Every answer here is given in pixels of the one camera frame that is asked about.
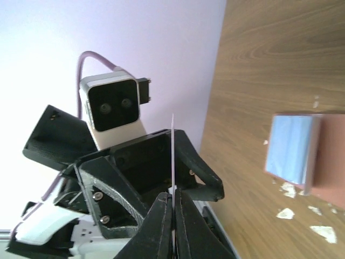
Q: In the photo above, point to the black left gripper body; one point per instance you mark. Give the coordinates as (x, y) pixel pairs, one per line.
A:
(59, 141)

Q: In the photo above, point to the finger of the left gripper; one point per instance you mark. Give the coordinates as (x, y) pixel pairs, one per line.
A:
(116, 207)
(212, 189)

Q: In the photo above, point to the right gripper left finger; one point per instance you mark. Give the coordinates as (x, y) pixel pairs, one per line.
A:
(153, 239)

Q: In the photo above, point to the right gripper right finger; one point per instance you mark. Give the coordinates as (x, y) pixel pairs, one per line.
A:
(194, 237)

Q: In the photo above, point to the white pink credit card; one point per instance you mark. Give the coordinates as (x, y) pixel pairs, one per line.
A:
(173, 156)

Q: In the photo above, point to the pink card holder wallet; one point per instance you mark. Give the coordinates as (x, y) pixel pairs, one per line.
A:
(307, 150)

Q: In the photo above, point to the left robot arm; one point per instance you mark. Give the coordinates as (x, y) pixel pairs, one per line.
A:
(80, 237)

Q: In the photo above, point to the white debris pile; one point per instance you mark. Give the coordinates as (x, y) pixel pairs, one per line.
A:
(286, 220)

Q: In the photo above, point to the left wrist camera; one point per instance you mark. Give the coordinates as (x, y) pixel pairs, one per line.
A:
(112, 104)

